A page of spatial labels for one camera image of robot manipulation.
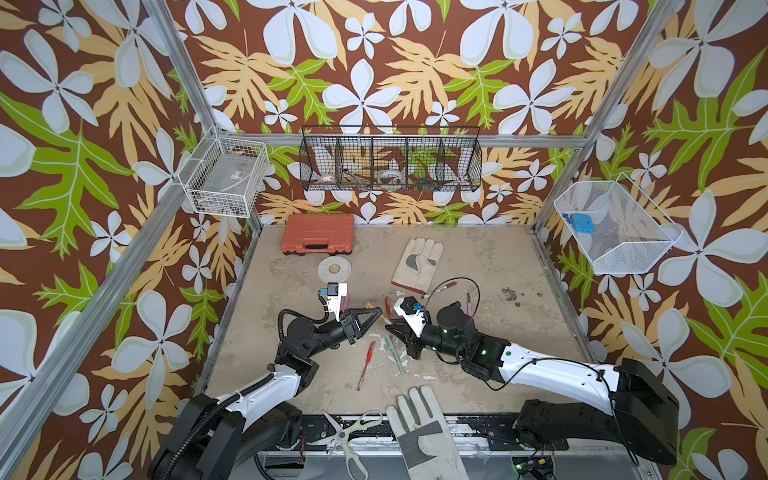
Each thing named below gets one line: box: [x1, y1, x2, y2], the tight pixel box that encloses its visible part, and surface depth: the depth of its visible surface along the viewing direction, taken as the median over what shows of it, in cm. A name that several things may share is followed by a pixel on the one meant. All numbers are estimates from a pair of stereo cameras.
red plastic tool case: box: [281, 213, 355, 256], surface depth 117 cm
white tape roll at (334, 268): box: [317, 256, 352, 282], surface depth 110 cm
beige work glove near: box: [386, 385, 469, 480], surface depth 75 cm
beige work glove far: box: [391, 237, 444, 295], surface depth 110 cm
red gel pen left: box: [356, 341, 376, 392], surface depth 88 cm
